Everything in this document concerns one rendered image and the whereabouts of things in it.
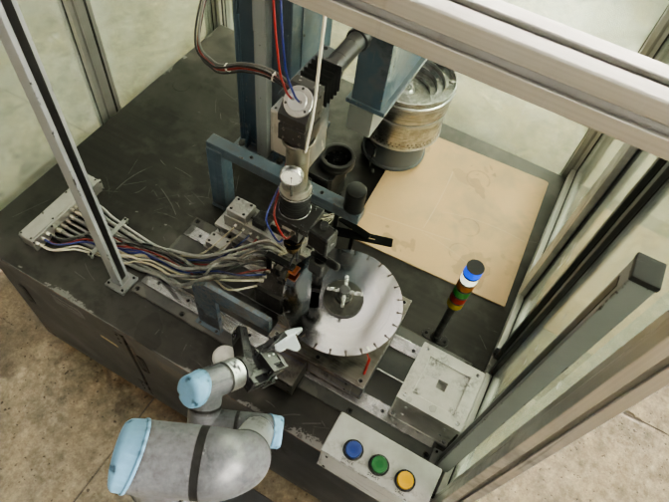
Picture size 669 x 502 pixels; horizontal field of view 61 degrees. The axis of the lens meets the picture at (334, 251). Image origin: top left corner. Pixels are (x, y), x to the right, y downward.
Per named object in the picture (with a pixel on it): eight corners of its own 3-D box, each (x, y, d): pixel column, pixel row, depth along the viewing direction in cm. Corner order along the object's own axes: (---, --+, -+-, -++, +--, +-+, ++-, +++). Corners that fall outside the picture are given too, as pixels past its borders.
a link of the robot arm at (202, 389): (173, 404, 126) (175, 370, 124) (211, 388, 135) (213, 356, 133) (196, 418, 122) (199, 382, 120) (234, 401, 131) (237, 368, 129)
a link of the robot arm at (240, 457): (276, 439, 87) (286, 404, 135) (204, 431, 87) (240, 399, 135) (266, 519, 85) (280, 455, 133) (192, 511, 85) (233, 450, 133)
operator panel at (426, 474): (428, 482, 149) (442, 469, 137) (411, 522, 143) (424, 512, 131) (335, 427, 155) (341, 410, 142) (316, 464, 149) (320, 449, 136)
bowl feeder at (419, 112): (444, 142, 219) (472, 66, 189) (412, 194, 203) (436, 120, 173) (374, 111, 225) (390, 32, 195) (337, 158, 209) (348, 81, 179)
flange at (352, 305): (327, 320, 150) (327, 315, 148) (320, 284, 156) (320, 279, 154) (366, 315, 152) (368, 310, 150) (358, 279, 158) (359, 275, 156)
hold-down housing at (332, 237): (332, 270, 144) (340, 224, 127) (321, 283, 142) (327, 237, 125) (316, 258, 146) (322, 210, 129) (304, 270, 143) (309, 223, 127)
